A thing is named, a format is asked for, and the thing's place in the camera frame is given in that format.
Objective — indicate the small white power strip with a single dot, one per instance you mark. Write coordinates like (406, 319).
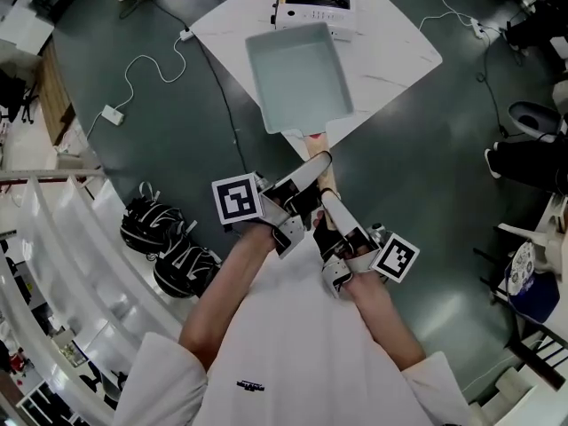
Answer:
(185, 34)

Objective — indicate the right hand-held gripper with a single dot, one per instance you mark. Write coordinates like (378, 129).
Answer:
(395, 257)

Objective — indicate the white shelf unit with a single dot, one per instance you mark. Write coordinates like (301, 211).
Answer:
(66, 246)

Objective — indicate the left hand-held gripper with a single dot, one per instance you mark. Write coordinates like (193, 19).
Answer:
(235, 199)

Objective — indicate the black office chair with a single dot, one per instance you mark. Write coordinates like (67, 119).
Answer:
(18, 98)

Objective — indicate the person's white shirt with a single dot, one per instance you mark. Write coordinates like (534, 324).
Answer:
(302, 349)

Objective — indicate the portable white gas stove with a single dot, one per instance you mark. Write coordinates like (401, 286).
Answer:
(320, 14)

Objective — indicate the wooden cabinet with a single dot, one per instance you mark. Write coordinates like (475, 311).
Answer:
(55, 100)

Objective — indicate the dark slatted chair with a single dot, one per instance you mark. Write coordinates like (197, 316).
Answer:
(543, 357)

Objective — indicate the person's right forearm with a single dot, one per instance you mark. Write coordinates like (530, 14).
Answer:
(386, 322)

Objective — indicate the white power adapter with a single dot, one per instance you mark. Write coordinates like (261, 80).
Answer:
(111, 115)

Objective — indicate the person's left forearm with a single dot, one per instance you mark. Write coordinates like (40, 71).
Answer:
(222, 295)

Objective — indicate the blue bag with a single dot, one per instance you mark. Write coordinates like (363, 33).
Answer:
(534, 295)

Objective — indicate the white round bin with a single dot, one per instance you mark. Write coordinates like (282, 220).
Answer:
(534, 118)

